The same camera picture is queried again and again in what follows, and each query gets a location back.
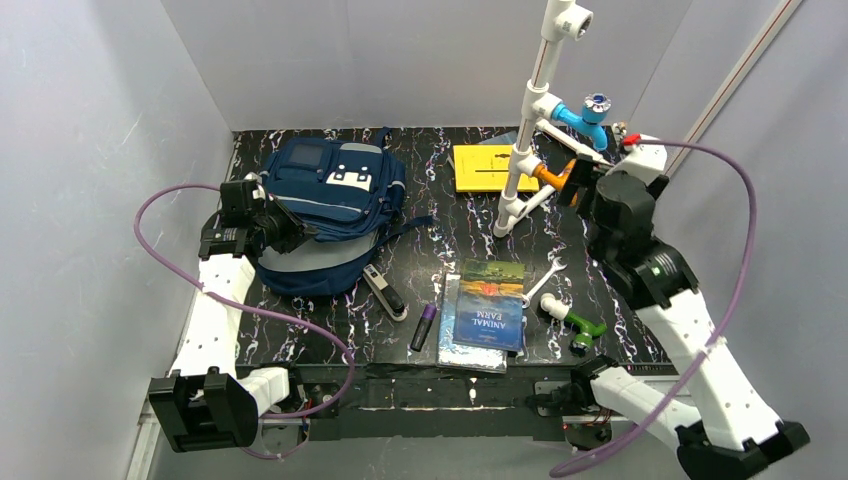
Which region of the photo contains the navy blue student backpack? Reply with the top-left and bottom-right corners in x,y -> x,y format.
255,127 -> 433,297

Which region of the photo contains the yellow notebook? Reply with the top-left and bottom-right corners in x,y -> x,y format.
452,144 -> 512,193

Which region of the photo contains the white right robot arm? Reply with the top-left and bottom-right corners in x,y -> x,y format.
528,155 -> 810,479

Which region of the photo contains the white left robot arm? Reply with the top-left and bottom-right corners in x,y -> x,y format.
148,175 -> 314,453

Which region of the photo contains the orange plastic tap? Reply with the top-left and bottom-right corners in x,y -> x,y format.
532,159 -> 580,207

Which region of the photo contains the blue plastic tap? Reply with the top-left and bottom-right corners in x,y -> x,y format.
551,93 -> 611,152

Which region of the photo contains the dark blue 1984 book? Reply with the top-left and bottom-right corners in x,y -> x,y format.
479,130 -> 517,145

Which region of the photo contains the silver wrench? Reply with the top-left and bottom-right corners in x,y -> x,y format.
522,257 -> 567,309

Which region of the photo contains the green white plastic tap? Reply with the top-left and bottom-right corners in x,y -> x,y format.
540,293 -> 607,357

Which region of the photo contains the Animal Farm book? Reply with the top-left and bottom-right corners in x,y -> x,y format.
453,259 -> 525,352

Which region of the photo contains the white pole with red stripe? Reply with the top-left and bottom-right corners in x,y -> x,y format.
684,0 -> 803,143

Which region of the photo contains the purple black marker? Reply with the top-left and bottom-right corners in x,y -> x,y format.
409,304 -> 438,352

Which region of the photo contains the blue book underneath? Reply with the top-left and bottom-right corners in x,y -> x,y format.
437,273 -> 507,374

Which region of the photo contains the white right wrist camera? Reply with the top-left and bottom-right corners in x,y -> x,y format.
607,135 -> 668,185

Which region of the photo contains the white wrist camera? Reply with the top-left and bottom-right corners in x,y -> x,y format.
607,135 -> 668,185
243,172 -> 267,200

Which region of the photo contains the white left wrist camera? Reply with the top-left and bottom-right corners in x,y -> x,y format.
243,172 -> 267,200

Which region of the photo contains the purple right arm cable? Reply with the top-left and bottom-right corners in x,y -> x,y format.
549,137 -> 758,478

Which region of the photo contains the white PVC pipe frame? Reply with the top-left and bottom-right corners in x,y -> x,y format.
492,1 -> 603,238

